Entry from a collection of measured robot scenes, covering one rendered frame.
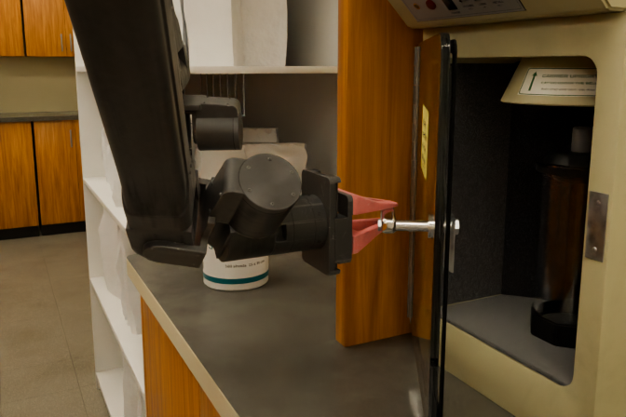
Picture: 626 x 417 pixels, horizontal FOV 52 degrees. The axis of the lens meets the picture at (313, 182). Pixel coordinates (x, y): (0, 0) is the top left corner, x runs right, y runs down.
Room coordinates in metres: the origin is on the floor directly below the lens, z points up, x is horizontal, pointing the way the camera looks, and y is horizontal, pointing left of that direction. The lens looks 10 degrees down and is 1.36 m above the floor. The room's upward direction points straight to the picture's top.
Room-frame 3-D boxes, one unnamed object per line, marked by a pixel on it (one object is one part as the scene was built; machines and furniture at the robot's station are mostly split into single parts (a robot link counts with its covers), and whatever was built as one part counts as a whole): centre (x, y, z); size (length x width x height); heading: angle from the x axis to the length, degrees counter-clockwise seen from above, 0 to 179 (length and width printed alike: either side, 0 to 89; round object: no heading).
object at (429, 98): (0.73, -0.13, 1.19); 0.30 x 0.01 x 0.40; 175
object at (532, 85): (0.78, -0.32, 1.34); 0.18 x 0.18 x 0.05
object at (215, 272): (1.21, 0.15, 1.01); 0.13 x 0.13 x 0.15
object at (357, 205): (0.67, -0.05, 1.20); 0.09 x 0.07 x 0.07; 116
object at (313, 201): (0.64, 0.01, 1.20); 0.07 x 0.07 x 0.10; 26
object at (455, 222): (0.62, -0.14, 1.18); 0.02 x 0.02 x 0.06; 85
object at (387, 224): (0.66, -0.10, 1.20); 0.10 x 0.05 x 0.03; 175
